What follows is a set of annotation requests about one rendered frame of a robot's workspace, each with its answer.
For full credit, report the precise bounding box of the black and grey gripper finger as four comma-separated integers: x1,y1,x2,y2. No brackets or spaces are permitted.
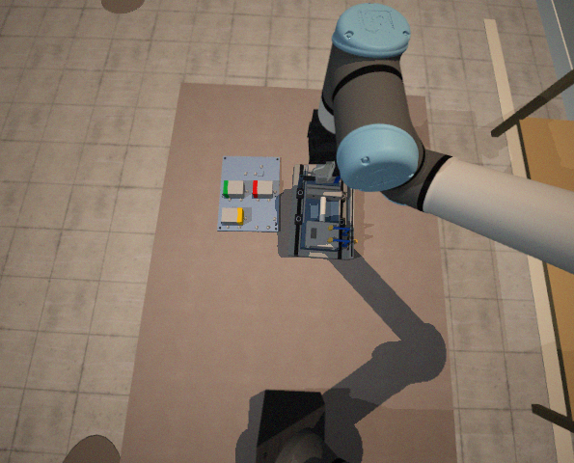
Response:
314,161,340,181

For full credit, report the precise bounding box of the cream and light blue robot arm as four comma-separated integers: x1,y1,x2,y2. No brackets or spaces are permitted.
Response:
275,3,574,463

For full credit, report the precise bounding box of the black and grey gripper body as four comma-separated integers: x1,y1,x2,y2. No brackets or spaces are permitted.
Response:
307,109,337,164

